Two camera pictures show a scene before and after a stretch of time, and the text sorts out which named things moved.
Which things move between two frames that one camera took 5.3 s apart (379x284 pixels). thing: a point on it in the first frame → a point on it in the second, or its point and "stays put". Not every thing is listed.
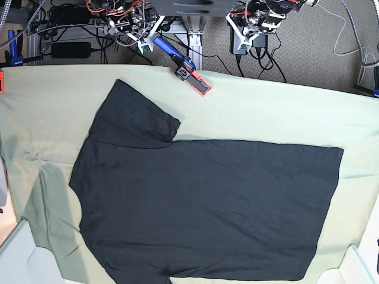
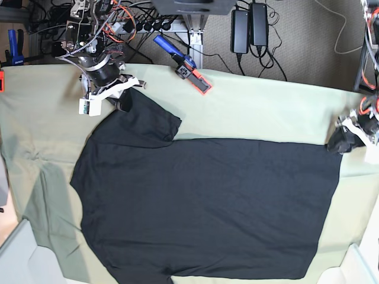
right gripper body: (249, 22) → (341, 140)
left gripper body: (140, 28) → (112, 91)
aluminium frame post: (195, 25) stays put
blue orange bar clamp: (186, 70) stays put
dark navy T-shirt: (156, 210) stays put
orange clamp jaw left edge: (2, 81) stays put
